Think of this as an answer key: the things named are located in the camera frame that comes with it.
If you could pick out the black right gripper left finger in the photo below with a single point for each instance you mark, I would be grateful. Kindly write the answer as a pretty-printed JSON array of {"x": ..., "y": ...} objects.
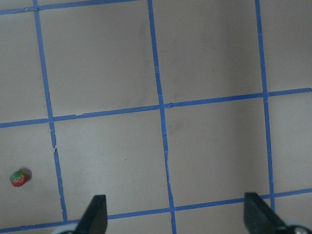
[{"x": 93, "y": 221}]

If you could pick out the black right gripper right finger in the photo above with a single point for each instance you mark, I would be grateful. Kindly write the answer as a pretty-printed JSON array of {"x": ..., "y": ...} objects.
[{"x": 259, "y": 218}]

